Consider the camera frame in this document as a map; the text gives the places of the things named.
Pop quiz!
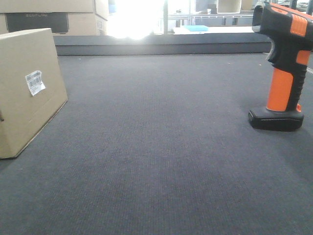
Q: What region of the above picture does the blue flat tray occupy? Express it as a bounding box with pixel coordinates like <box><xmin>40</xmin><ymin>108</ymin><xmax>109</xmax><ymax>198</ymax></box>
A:
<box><xmin>183</xmin><ymin>25</ymin><xmax>209</xmax><ymax>33</ymax></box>

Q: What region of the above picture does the brown cardboard package box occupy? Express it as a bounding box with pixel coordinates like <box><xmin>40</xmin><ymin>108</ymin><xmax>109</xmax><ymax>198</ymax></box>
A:
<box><xmin>0</xmin><ymin>28</ymin><xmax>68</xmax><ymax>159</ymax></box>

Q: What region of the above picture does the white barcode label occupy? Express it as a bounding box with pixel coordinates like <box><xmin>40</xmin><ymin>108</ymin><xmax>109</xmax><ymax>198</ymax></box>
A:
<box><xmin>25</xmin><ymin>70</ymin><xmax>46</xmax><ymax>96</ymax></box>

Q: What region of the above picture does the orange black barcode scanner gun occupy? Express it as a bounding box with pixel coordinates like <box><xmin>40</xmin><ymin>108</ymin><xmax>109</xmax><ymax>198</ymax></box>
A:
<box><xmin>248</xmin><ymin>2</ymin><xmax>313</xmax><ymax>131</ymax></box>

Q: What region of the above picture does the dark raised table border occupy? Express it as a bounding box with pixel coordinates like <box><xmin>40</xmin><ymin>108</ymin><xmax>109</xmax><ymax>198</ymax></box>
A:
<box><xmin>54</xmin><ymin>33</ymin><xmax>271</xmax><ymax>56</ymax></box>

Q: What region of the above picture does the upper stacked cardboard box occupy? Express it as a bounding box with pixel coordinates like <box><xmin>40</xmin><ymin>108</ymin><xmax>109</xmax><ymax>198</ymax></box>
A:
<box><xmin>0</xmin><ymin>0</ymin><xmax>109</xmax><ymax>19</ymax></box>

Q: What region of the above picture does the white background table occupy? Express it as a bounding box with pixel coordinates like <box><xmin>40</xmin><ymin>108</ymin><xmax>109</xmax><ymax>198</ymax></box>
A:
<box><xmin>173</xmin><ymin>25</ymin><xmax>253</xmax><ymax>35</ymax></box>

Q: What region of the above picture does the large stacked cardboard box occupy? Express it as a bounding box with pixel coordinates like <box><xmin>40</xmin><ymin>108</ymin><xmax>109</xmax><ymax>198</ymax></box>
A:
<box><xmin>0</xmin><ymin>12</ymin><xmax>107</xmax><ymax>36</ymax></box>

